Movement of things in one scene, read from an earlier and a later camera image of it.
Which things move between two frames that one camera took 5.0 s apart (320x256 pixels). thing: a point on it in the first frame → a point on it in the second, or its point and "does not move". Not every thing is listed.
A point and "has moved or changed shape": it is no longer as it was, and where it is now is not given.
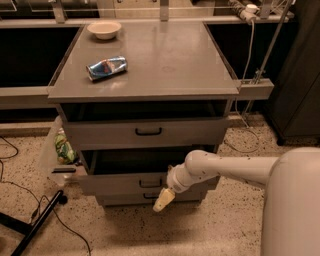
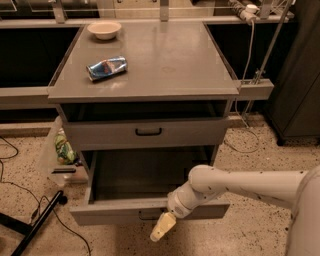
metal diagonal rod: [269, 51] does not move
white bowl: [104, 30] does not move
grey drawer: [134, 172] has moved or changed shape
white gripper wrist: [174, 182] → [177, 207]
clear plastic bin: [59, 155] does not move
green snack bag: [65, 152] does not move
